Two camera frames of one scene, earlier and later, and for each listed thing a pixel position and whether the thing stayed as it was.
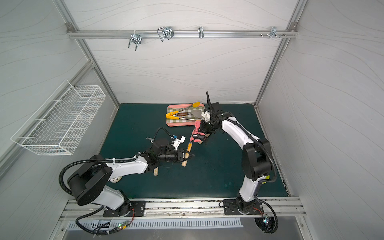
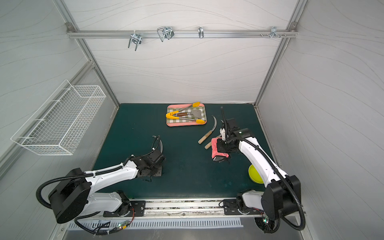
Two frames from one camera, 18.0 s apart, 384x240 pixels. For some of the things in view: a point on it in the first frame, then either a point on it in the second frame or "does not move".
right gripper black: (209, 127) to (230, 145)
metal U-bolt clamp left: (136, 39) does not move
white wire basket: (54, 127) does not move
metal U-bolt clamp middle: (166, 32) does not move
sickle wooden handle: (207, 135) does not move
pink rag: (196, 136) to (214, 152)
